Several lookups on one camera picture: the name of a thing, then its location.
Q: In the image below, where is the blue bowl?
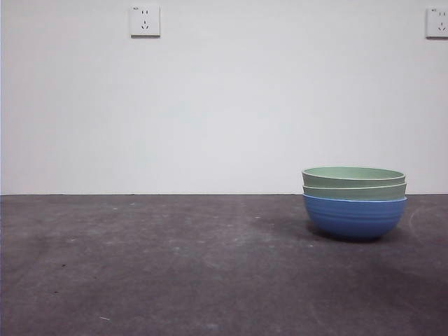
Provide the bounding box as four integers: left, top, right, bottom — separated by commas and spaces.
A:
302, 194, 409, 242

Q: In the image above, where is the white wall socket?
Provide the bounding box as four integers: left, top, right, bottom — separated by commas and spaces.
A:
425, 6, 448, 39
130, 5, 162, 39

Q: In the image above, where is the green bowl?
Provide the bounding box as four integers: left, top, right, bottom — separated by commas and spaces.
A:
302, 167, 407, 186
302, 182, 408, 202

